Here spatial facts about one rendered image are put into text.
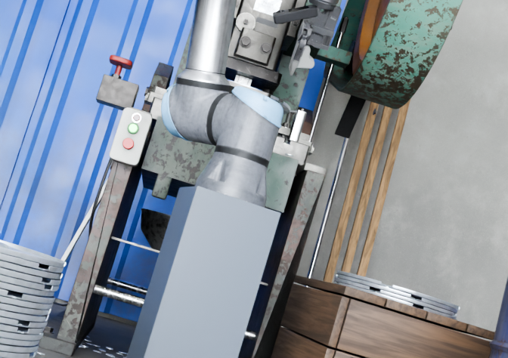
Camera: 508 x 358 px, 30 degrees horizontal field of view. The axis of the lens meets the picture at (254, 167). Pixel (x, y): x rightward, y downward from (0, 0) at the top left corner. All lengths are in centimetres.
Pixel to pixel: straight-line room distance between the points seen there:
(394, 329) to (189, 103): 64
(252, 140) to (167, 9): 209
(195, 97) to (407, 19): 77
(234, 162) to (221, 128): 9
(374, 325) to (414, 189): 206
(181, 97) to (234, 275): 40
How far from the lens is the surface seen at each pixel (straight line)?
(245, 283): 188
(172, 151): 249
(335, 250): 366
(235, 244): 187
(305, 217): 245
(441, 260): 405
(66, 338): 243
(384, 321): 201
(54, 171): 386
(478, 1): 424
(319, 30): 247
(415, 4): 254
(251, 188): 190
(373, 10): 318
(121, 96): 249
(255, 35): 268
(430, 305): 211
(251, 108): 193
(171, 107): 203
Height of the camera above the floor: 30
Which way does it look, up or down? 7 degrees up
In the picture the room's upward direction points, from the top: 17 degrees clockwise
